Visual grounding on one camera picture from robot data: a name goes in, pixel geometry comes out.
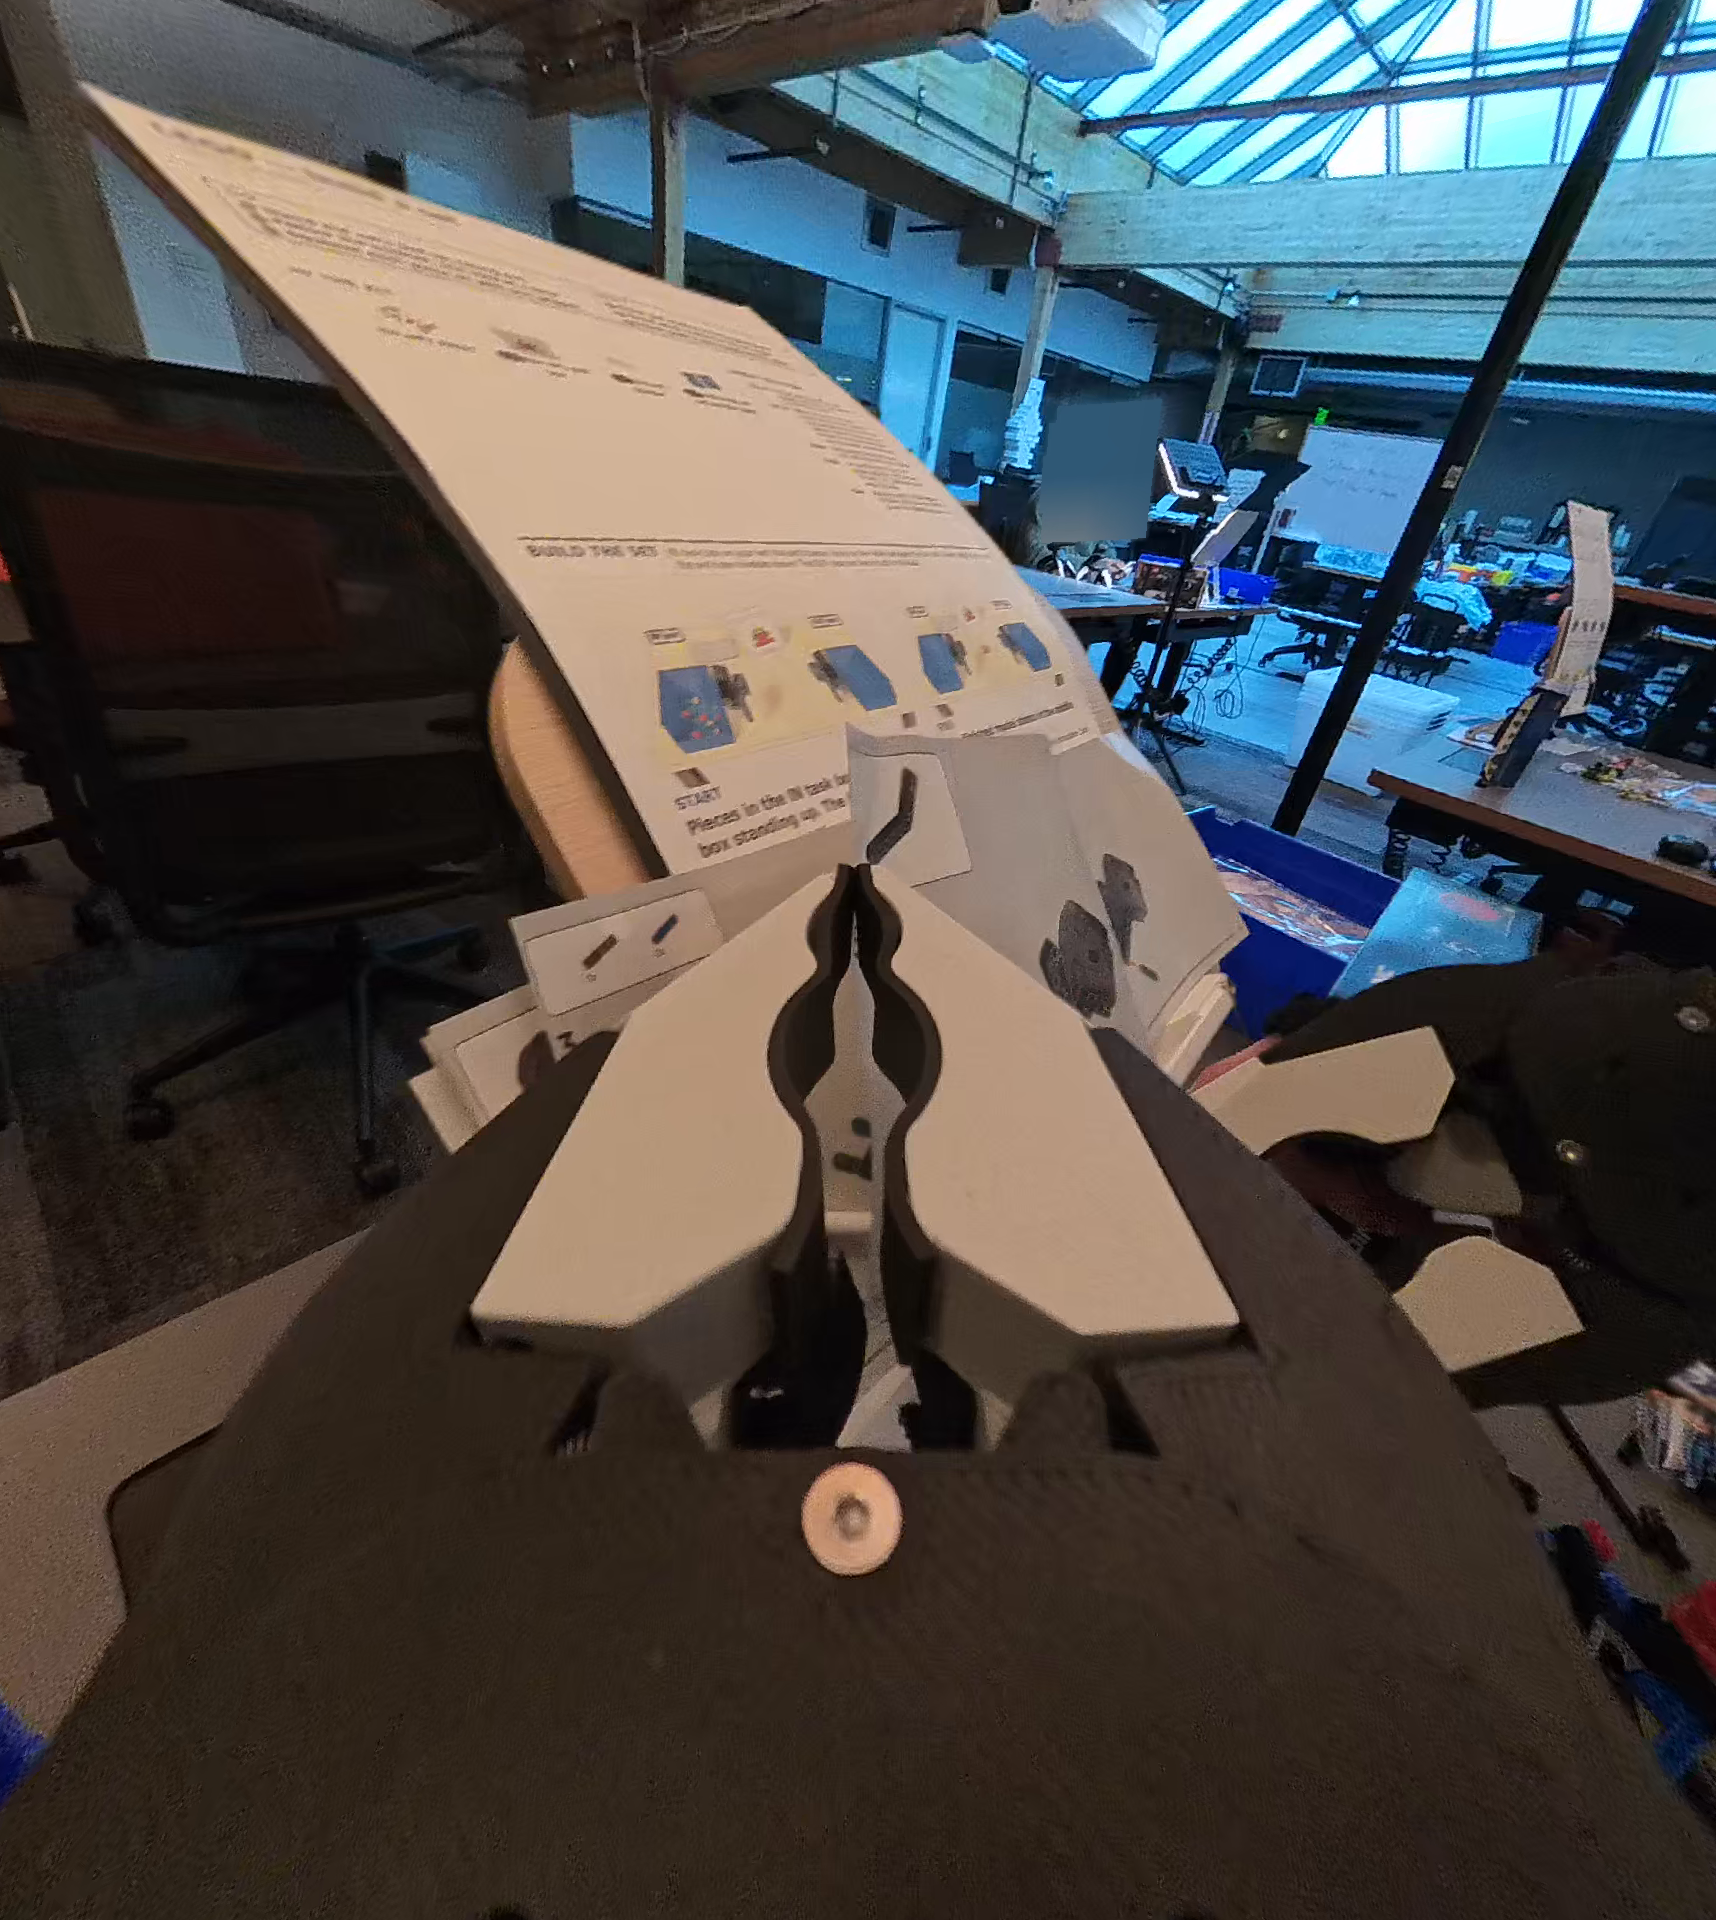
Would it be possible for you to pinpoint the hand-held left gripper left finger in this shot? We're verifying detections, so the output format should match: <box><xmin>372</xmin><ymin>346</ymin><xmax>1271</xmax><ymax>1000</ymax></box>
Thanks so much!
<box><xmin>468</xmin><ymin>866</ymin><xmax>862</xmax><ymax>1441</ymax></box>

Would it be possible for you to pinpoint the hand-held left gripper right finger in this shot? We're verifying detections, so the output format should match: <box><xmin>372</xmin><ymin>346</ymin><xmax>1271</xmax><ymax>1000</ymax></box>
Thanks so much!
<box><xmin>862</xmin><ymin>866</ymin><xmax>1244</xmax><ymax>1441</ymax></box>

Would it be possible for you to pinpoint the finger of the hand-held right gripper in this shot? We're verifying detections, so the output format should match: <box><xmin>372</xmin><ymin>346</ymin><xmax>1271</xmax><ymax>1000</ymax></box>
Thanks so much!
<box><xmin>1192</xmin><ymin>1029</ymin><xmax>1457</xmax><ymax>1157</ymax></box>
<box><xmin>1395</xmin><ymin>1232</ymin><xmax>1589</xmax><ymax>1375</ymax></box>

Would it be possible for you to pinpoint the background work table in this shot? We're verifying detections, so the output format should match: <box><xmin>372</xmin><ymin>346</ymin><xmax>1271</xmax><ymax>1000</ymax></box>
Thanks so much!
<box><xmin>1368</xmin><ymin>735</ymin><xmax>1716</xmax><ymax>947</ymax></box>
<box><xmin>1024</xmin><ymin>566</ymin><xmax>1280</xmax><ymax>708</ymax></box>

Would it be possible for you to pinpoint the translucent storage box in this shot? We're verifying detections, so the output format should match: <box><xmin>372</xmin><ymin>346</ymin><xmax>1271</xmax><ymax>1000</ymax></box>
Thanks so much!
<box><xmin>1284</xmin><ymin>665</ymin><xmax>1464</xmax><ymax>793</ymax></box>

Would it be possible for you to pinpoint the pile of loose building parts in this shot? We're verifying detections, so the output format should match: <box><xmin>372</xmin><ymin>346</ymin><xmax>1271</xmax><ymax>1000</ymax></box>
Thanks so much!
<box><xmin>1540</xmin><ymin>1518</ymin><xmax>1716</xmax><ymax>1787</ymax></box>

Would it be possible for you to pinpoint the whiteboard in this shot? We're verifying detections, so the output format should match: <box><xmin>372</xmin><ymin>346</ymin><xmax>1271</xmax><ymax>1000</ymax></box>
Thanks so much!
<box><xmin>1301</xmin><ymin>424</ymin><xmax>1448</xmax><ymax>559</ymax></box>

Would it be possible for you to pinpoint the black steel pole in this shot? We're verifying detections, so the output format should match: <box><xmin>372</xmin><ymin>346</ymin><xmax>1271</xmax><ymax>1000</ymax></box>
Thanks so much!
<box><xmin>1271</xmin><ymin>0</ymin><xmax>1695</xmax><ymax>838</ymax></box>

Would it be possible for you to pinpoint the black office chair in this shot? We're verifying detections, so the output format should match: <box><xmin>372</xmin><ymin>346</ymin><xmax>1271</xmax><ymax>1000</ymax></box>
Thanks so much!
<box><xmin>0</xmin><ymin>314</ymin><xmax>529</xmax><ymax>1193</ymax></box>

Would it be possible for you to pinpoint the open instruction booklet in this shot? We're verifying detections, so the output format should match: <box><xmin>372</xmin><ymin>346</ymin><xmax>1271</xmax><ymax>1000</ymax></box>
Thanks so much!
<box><xmin>81</xmin><ymin>82</ymin><xmax>1252</xmax><ymax>1157</ymax></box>

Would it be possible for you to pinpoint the glass skylight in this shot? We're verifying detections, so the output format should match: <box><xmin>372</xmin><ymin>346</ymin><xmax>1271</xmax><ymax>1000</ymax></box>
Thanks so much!
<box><xmin>1076</xmin><ymin>0</ymin><xmax>1716</xmax><ymax>183</ymax></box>

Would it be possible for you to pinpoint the white ceiling projector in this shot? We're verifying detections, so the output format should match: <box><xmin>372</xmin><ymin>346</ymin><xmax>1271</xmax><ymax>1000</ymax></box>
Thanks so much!
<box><xmin>989</xmin><ymin>0</ymin><xmax>1171</xmax><ymax>82</ymax></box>

